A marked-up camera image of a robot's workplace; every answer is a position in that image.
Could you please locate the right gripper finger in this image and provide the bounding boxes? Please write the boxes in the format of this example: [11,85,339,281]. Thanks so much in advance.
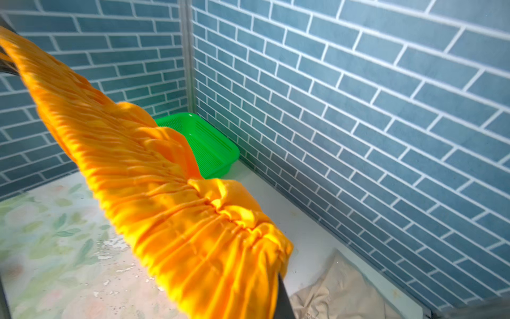
[273,275,296,319]

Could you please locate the beige drawstring shorts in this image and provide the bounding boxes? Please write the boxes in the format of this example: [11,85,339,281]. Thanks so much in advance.
[290,250,402,319]

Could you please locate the orange shorts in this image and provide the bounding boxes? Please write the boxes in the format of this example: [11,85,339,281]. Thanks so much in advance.
[1,28,293,318]

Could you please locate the green plastic basket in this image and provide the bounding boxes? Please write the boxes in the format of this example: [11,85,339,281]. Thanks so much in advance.
[156,113,240,179]

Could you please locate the left aluminium corner post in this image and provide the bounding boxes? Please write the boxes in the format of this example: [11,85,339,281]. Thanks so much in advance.
[178,0,197,114]

